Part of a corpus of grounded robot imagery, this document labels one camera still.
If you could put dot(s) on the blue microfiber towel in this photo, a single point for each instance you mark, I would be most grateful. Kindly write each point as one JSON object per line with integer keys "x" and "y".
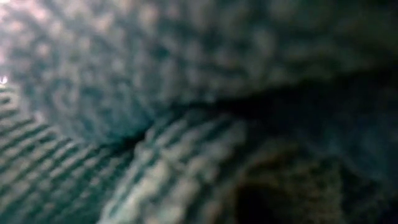
{"x": 155, "y": 62}

